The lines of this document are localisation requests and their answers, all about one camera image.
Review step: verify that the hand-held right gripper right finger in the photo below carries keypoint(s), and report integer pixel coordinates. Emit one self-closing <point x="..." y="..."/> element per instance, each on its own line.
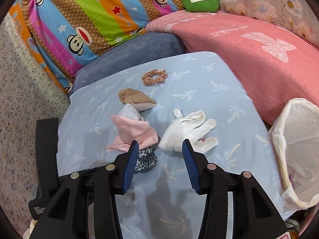
<point x="190" y="166"/>

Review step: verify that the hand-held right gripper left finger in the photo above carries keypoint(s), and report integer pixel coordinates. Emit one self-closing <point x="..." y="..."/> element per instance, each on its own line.
<point x="130" y="166"/>

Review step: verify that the beige sock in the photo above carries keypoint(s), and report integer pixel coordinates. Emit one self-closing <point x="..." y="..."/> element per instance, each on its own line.
<point x="134" y="99"/>

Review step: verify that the brown patterned scrunchie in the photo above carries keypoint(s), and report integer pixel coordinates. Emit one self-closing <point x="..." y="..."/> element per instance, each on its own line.
<point x="147" y="79"/>

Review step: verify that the light blue tablecloth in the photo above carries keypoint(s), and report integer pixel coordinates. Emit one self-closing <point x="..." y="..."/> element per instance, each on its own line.
<point x="199" y="84"/>

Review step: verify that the bin with white plastic liner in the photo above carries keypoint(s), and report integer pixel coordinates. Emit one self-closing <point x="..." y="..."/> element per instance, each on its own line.
<point x="299" y="134"/>

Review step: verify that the leopard print scrunchie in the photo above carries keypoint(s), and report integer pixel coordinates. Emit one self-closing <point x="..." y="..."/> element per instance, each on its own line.
<point x="147" y="159"/>

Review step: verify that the striped cartoon printed quilt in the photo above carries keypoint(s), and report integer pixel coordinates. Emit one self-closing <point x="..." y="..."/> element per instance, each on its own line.
<point x="87" y="17"/>

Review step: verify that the green round cushion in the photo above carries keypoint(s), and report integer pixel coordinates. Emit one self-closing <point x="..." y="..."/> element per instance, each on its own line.
<point x="199" y="6"/>

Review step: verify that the blue-grey sofa cushion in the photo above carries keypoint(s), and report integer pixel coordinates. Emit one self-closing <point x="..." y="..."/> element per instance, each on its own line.
<point x="139" y="47"/>

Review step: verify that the pink and white cloth piece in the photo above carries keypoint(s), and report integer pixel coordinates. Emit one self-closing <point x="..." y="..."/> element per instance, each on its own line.
<point x="134" y="129"/>

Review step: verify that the white glove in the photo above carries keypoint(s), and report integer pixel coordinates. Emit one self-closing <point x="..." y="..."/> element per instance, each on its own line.
<point x="184" y="129"/>

